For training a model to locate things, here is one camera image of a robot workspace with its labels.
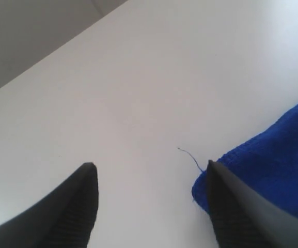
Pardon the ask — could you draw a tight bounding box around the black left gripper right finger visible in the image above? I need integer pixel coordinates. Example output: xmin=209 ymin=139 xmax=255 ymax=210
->
xmin=206 ymin=160 xmax=298 ymax=247

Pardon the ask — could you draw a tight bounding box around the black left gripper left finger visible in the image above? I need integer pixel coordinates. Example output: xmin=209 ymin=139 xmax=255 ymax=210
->
xmin=0 ymin=163 xmax=99 ymax=247

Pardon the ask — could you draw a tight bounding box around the blue towel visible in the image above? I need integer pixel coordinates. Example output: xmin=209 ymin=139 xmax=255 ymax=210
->
xmin=177 ymin=91 xmax=298 ymax=225

